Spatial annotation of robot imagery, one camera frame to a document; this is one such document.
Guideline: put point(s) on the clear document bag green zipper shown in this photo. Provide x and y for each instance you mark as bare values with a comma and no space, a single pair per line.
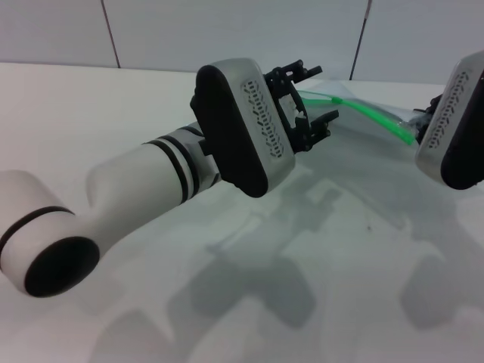
374,111

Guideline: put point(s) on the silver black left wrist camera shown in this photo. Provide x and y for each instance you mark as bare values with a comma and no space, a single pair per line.
227,125

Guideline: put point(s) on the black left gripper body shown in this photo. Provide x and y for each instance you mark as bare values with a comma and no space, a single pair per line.
289,113

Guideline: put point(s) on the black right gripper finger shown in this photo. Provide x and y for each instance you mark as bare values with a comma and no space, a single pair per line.
422,125
435,104

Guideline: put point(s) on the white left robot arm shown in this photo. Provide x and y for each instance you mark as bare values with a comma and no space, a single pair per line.
125,196

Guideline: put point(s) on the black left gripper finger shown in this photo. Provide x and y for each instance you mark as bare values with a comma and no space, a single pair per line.
287,73
312,134

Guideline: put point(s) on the green zipper slider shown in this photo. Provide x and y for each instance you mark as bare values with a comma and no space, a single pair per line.
336,100

